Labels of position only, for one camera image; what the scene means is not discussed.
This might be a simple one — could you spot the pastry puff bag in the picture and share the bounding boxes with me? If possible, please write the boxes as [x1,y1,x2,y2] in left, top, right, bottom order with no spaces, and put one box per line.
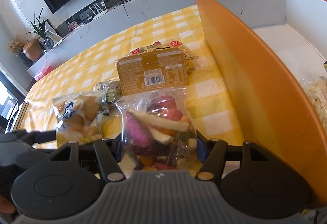
[53,90,104,147]

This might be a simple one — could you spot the dried fruit chips bag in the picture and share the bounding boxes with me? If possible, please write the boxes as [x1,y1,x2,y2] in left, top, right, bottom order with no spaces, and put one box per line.
[116,87,198,170]

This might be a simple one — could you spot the green brown cookie packet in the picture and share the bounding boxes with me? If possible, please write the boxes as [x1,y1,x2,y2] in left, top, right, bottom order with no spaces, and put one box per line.
[94,79,122,116]

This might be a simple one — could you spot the yellow waffle snack bag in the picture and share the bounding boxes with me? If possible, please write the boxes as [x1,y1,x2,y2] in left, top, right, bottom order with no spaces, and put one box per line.
[128,39,208,74]

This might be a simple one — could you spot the white nuts bag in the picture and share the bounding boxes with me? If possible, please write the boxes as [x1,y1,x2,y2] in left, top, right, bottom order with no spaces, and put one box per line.
[300,73,327,132]

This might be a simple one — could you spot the yellow checkered tablecloth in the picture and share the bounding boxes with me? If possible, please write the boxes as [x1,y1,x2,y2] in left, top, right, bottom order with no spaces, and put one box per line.
[20,5,244,145]

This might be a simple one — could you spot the pink box on floor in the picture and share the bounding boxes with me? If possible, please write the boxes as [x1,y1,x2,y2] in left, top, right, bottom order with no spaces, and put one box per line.
[34,65,53,81]

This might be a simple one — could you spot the bronze round vase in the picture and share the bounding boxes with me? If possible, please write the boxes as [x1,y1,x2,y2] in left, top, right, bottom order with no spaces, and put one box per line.
[23,39,43,62]

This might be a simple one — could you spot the potted grass plant in vase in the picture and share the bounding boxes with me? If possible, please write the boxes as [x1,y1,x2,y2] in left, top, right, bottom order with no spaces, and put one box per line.
[27,8,54,50]

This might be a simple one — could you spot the orange cardboard box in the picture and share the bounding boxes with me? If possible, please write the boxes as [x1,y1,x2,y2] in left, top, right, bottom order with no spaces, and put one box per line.
[195,0,326,205]

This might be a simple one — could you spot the white wifi router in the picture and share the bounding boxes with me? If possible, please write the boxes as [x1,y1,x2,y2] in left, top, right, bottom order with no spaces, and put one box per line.
[89,0,108,20]

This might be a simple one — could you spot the white marble tv console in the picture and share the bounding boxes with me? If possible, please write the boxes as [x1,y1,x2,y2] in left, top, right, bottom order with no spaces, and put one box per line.
[28,0,195,77]

